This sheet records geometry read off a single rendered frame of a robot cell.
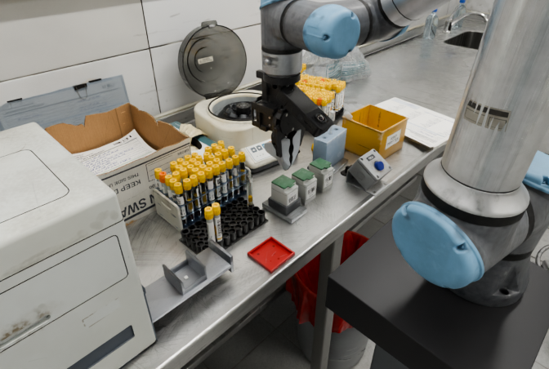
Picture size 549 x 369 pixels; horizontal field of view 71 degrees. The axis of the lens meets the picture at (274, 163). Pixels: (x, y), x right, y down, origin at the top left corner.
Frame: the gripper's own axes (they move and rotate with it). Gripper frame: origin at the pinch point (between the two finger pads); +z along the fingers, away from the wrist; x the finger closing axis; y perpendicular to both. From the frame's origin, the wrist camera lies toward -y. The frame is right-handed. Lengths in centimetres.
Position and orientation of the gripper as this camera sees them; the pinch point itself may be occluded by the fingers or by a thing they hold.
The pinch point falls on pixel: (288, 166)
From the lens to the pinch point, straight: 82.4
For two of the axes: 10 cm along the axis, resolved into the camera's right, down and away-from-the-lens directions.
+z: 0.1, 8.5, 5.3
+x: -6.7, 4.0, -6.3
